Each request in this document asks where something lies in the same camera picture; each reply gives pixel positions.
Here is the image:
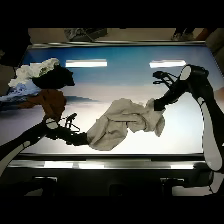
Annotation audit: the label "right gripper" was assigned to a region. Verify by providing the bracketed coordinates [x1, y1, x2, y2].
[152, 97, 168, 112]

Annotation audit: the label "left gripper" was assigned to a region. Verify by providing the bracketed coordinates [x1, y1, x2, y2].
[67, 131, 90, 147]

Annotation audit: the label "beige garment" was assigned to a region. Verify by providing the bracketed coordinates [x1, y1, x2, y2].
[86, 97, 166, 152]

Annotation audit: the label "brown garment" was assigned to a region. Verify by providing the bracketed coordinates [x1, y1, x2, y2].
[18, 88, 68, 122]

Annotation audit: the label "black garment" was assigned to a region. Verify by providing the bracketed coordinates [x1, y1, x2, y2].
[31, 64, 76, 90]

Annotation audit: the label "person's legs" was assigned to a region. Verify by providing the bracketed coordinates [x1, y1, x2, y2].
[170, 27, 198, 42]

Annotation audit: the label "white garment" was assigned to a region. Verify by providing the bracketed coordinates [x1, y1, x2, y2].
[7, 57, 61, 89]

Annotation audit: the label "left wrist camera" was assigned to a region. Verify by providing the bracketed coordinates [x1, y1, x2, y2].
[60, 112, 81, 133]

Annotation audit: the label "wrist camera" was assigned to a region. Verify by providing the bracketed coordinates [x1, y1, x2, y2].
[60, 112, 81, 133]
[152, 70, 178, 88]

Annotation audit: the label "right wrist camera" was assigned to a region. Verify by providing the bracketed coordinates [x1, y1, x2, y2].
[152, 70, 178, 88]

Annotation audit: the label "silver frame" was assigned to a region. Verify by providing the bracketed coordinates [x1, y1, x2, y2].
[7, 40, 214, 197]

